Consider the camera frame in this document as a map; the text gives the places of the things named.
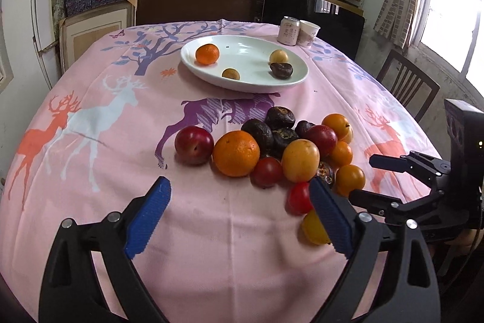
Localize yellow passion fruit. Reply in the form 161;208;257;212
281;139;320;183

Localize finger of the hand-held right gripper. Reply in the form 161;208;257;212
348;190;444;224
369;151;451;192

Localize small tangerine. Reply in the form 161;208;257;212
195;44;220;66

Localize small yellow fruit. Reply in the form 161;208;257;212
301;209;332;246

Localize window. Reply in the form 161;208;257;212
411;0;484;83

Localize large orange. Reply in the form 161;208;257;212
212;130;261;177

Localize yellow-orange fruit with dark dot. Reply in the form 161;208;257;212
322;113;354;143

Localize small red fruit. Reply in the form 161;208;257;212
286;182;314;216
251;157;284;189

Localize printed paper cup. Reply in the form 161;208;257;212
296;20;321;48

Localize black flat panel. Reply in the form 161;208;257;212
261;0;365;61

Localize white door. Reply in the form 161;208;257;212
29;0;64;90

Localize small orange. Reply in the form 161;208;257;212
335;164;366;197
327;140;353;168

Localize pink deer print tablecloth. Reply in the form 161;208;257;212
0;19;447;323

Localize dark wooden chair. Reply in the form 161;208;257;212
376;50;441;124

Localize beige framed panel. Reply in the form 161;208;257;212
58;0;136;73

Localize large red plum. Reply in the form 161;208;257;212
174;125;214;165

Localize brown wooden board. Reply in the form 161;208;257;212
126;0;266;27

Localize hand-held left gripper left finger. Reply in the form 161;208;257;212
39;176;172;323

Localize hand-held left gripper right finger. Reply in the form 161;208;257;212
309;177;441;323

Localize white oval plate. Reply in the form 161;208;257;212
180;35;309;94

